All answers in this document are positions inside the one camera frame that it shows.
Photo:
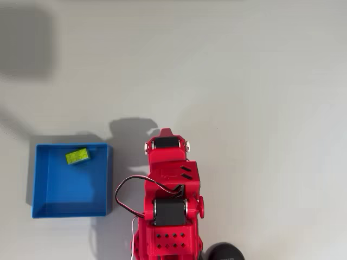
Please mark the black round object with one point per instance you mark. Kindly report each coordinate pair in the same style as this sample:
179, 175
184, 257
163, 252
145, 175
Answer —
223, 252

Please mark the blue square tray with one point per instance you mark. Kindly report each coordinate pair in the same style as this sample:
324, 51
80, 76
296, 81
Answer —
71, 187

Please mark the green lego brick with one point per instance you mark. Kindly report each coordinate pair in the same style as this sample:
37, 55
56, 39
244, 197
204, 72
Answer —
78, 156

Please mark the red robot arm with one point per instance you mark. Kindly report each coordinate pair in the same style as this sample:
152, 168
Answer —
169, 165

